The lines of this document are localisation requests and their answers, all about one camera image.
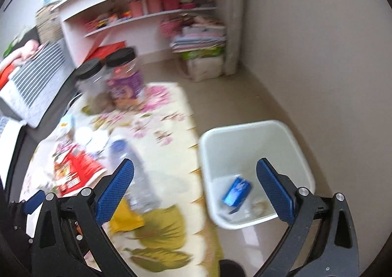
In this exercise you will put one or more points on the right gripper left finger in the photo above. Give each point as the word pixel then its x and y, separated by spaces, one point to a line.
pixel 69 238

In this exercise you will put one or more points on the white plastic trash bin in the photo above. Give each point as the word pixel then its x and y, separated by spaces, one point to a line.
pixel 229 152

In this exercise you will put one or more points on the red gift box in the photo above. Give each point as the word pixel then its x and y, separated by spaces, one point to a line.
pixel 102 52

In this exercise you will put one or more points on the striped sofa cushion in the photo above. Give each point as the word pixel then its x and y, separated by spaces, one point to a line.
pixel 32 88

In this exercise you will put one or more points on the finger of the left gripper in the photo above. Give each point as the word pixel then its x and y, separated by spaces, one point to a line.
pixel 34 202

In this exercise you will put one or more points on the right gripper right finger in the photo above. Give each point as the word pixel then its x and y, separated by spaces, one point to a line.
pixel 334 250

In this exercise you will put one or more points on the yellow paper wrapper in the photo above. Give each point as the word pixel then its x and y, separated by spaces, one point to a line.
pixel 124 219

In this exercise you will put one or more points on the pink storage bucket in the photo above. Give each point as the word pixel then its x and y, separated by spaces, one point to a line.
pixel 154 6

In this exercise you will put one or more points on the stack of folded textiles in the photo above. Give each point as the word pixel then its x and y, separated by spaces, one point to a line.
pixel 199 36

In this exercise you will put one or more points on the clear jar black lid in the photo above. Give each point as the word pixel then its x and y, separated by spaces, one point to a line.
pixel 91 82

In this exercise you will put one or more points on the white shelf unit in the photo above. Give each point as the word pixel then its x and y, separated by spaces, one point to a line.
pixel 145 25

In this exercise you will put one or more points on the red snack bag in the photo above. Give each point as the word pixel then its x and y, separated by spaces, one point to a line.
pixel 74 169

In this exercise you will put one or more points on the purple label snack jar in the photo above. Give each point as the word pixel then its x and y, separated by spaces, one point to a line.
pixel 124 78

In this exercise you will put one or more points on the floral tablecloth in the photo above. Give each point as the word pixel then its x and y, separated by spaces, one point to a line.
pixel 170 233

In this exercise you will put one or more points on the clear plastic water bottle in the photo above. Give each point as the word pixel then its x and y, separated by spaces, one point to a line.
pixel 134 172

